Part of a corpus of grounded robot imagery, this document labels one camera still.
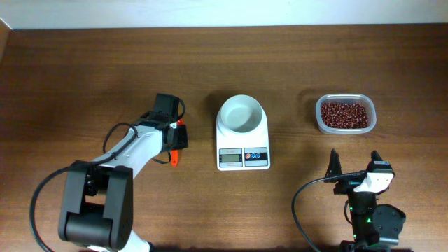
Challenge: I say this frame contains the white round bowl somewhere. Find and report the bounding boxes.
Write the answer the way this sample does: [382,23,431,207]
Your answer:
[217,94,263,134]

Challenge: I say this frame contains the red beans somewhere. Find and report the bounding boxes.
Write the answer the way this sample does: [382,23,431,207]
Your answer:
[320,102,368,129]

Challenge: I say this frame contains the white digital kitchen scale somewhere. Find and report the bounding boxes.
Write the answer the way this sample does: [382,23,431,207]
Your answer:
[216,110,271,171]

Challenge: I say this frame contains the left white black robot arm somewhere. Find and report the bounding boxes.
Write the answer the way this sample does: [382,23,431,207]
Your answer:
[58,94,188,251]

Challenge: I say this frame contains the clear plastic bean container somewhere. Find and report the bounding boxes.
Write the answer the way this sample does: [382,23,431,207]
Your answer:
[315,94,377,134]

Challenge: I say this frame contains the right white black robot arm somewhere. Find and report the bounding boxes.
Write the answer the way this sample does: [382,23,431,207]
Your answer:
[325,150,406,251]

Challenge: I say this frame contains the orange measuring scoop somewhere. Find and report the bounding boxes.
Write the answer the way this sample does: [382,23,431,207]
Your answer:
[170,119,184,167]

